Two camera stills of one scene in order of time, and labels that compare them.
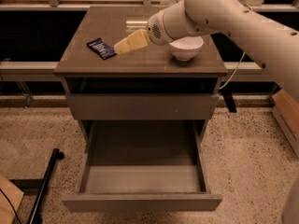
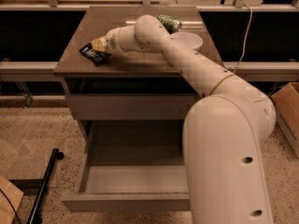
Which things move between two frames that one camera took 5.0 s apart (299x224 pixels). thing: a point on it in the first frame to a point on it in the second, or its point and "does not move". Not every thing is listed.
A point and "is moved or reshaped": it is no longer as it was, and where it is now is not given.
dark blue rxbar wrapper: (101, 48) is moved or reshaped
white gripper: (156, 29) to (111, 42)
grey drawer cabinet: (146, 116) does not move
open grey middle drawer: (148, 164) does not move
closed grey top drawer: (142, 106) does not move
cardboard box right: (286, 109) does not move
